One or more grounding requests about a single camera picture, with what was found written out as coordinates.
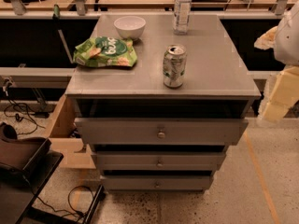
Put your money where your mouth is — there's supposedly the middle grey drawer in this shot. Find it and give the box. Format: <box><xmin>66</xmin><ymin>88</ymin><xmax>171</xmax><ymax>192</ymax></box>
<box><xmin>92</xmin><ymin>151</ymin><xmax>226</xmax><ymax>171</ymax></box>

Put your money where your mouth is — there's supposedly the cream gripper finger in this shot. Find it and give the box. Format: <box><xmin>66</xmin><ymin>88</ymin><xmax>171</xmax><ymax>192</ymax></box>
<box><xmin>262</xmin><ymin>66</ymin><xmax>299</xmax><ymax>122</ymax></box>

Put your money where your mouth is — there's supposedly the green snack chip bag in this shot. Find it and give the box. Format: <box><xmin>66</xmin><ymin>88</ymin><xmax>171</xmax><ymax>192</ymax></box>
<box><xmin>73</xmin><ymin>36</ymin><xmax>137</xmax><ymax>68</ymax></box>

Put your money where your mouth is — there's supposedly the wooden box on floor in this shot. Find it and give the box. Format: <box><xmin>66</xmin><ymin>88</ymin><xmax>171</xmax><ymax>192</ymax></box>
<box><xmin>44</xmin><ymin>95</ymin><xmax>95</xmax><ymax>169</ymax></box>

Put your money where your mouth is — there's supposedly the black floor cable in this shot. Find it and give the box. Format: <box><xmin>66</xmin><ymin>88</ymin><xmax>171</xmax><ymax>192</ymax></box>
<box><xmin>2</xmin><ymin>84</ymin><xmax>47</xmax><ymax>136</ymax></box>

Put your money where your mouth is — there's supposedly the green-handled tool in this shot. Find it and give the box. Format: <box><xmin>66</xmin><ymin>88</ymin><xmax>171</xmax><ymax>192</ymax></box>
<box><xmin>52</xmin><ymin>4</ymin><xmax>73</xmax><ymax>63</ymax></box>

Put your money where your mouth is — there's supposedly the top grey drawer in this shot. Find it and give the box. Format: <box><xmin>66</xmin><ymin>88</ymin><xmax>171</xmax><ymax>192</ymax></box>
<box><xmin>75</xmin><ymin>118</ymin><xmax>248</xmax><ymax>145</ymax></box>

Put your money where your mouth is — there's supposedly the grey three-drawer cabinet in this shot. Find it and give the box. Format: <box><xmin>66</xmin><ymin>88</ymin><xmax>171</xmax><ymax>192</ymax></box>
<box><xmin>65</xmin><ymin>13</ymin><xmax>260</xmax><ymax>180</ymax></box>

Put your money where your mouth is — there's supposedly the clear plastic water bottle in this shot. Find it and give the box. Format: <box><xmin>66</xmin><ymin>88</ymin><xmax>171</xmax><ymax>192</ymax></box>
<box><xmin>173</xmin><ymin>0</ymin><xmax>192</xmax><ymax>35</ymax></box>

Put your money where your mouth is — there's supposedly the grey drawer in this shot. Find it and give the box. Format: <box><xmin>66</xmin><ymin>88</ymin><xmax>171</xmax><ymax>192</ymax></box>
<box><xmin>75</xmin><ymin>118</ymin><xmax>248</xmax><ymax>145</ymax></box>
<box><xmin>101</xmin><ymin>175</ymin><xmax>213</xmax><ymax>190</ymax></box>
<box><xmin>92</xmin><ymin>151</ymin><xmax>226</xmax><ymax>171</ymax></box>

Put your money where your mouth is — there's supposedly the bottom grey drawer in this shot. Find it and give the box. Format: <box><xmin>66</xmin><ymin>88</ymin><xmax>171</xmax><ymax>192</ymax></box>
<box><xmin>101</xmin><ymin>175</ymin><xmax>213</xmax><ymax>190</ymax></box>

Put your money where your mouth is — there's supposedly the white ceramic bowl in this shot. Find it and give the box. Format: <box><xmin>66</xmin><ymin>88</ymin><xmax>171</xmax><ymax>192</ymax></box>
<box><xmin>114</xmin><ymin>16</ymin><xmax>146</xmax><ymax>40</ymax></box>

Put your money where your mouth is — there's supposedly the crushed silver soda can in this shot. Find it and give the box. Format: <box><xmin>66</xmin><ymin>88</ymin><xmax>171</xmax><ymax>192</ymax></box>
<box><xmin>163</xmin><ymin>44</ymin><xmax>187</xmax><ymax>89</ymax></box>

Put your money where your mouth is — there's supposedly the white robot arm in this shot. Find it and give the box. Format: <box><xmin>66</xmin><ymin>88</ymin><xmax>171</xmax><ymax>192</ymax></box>
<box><xmin>259</xmin><ymin>2</ymin><xmax>299</xmax><ymax>122</ymax></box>

